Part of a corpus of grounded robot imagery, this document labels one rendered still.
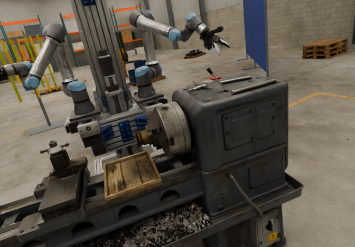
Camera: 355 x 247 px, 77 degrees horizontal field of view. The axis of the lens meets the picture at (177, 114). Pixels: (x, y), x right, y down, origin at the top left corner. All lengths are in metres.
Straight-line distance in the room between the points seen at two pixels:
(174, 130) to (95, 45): 1.04
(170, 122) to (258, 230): 0.93
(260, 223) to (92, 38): 1.77
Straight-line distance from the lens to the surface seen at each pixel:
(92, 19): 1.94
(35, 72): 1.73
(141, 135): 1.27
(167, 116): 1.20
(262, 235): 1.75
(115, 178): 1.40
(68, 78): 1.91
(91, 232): 1.41
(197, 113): 1.13
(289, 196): 1.62
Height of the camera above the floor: 1.62
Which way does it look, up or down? 20 degrees down
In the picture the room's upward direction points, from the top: 10 degrees counter-clockwise
